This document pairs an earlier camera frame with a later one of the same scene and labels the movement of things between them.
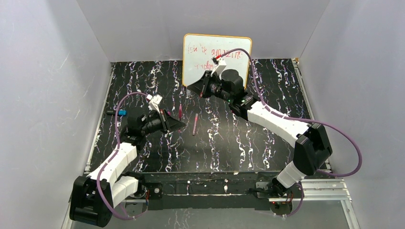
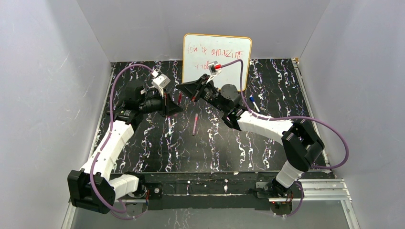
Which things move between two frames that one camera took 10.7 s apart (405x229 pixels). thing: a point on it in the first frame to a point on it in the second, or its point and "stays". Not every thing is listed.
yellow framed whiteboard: x=198 y=50 stays
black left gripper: x=163 y=121 to x=165 y=103
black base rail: x=180 y=191 stays
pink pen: x=196 y=118 stays
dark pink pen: x=180 y=111 to x=180 y=98
